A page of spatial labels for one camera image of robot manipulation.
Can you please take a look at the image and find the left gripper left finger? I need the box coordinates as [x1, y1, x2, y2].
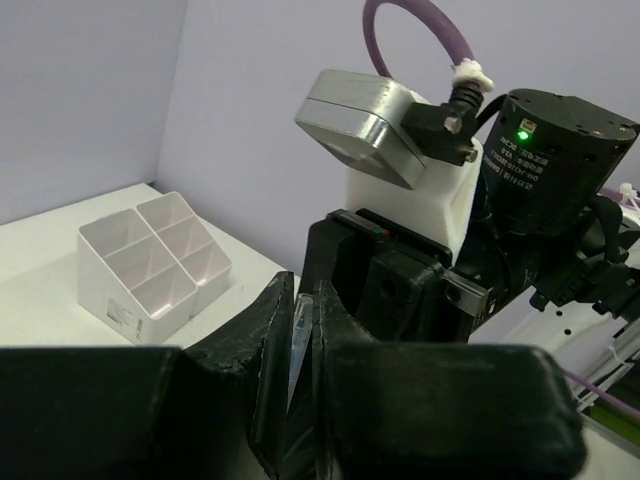
[1, 272, 295, 479]

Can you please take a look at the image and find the left white organizer box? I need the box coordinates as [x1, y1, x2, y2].
[77, 208, 199, 346]

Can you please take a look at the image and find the blue pen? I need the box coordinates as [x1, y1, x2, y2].
[287, 293, 313, 413]

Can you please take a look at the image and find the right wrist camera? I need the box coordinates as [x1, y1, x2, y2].
[295, 69, 483, 257]

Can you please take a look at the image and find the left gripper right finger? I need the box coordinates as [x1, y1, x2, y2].
[312, 281, 588, 479]

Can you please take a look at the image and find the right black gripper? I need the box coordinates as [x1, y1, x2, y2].
[300, 89, 639, 342]

